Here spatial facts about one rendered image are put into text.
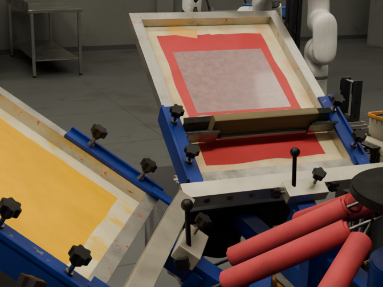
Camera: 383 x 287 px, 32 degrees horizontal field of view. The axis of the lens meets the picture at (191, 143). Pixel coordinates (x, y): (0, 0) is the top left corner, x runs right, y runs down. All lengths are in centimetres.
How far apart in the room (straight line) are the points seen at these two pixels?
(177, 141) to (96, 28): 986
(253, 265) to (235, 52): 116
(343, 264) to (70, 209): 65
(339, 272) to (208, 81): 113
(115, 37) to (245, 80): 964
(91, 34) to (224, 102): 963
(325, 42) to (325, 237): 133
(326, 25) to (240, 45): 35
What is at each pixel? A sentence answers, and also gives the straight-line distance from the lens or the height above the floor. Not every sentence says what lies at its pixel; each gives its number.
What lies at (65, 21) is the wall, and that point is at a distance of 1169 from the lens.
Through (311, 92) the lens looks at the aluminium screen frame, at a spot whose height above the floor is 132.
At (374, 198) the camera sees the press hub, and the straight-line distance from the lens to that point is 141.
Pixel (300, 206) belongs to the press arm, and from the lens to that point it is 192.
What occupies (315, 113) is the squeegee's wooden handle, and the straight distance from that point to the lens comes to 218.
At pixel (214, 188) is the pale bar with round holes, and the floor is 115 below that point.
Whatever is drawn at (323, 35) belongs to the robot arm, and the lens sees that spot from 264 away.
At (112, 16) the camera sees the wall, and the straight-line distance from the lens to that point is 1189.
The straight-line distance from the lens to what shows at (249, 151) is 212.
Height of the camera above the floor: 180
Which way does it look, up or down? 16 degrees down
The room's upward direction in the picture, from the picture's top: 1 degrees clockwise
